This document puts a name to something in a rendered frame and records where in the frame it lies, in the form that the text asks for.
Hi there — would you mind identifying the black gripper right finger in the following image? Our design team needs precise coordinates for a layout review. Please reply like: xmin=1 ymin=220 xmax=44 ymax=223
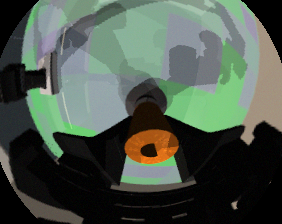
xmin=164 ymin=115 xmax=246 ymax=184

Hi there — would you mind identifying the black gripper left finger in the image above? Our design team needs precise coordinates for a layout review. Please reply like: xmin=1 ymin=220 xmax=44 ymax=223
xmin=52 ymin=116 xmax=132 ymax=185

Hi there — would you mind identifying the orange knob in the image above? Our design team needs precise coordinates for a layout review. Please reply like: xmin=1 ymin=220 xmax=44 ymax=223
xmin=125 ymin=101 xmax=180 ymax=164

